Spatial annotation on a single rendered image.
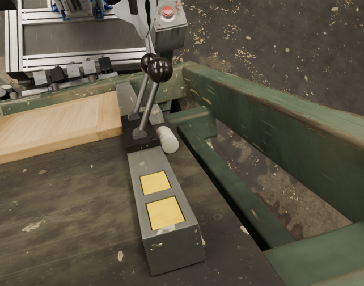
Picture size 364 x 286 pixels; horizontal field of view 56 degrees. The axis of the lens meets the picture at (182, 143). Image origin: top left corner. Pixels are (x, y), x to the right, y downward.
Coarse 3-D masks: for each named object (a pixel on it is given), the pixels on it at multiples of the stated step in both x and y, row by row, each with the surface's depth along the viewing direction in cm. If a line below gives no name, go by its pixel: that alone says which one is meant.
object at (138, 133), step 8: (152, 64) 49; (160, 64) 49; (168, 64) 50; (152, 72) 49; (160, 72) 49; (168, 72) 50; (152, 80) 51; (160, 80) 50; (168, 80) 51; (152, 88) 51; (152, 96) 51; (152, 104) 52; (144, 112) 52; (144, 120) 52; (136, 128) 54; (144, 128) 53; (136, 136) 52; (144, 136) 52
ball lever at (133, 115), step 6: (150, 54) 61; (144, 60) 60; (150, 60) 60; (144, 66) 61; (144, 72) 62; (144, 78) 62; (144, 84) 62; (144, 90) 63; (138, 96) 63; (138, 102) 63; (138, 108) 64; (132, 114) 63; (138, 114) 64
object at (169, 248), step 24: (120, 96) 94; (144, 168) 43; (168, 168) 42; (168, 192) 36; (144, 216) 32; (192, 216) 31; (144, 240) 29; (168, 240) 30; (192, 240) 30; (168, 264) 30
